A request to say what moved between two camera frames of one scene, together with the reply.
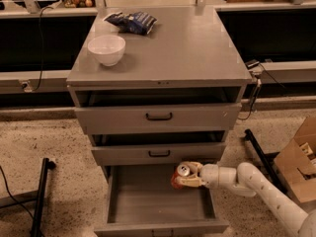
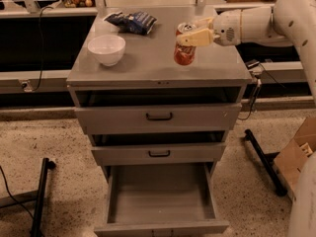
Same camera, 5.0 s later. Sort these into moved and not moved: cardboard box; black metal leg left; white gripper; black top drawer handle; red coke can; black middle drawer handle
Moved: white gripper; red coke can
Not moved: black top drawer handle; black metal leg left; cardboard box; black middle drawer handle
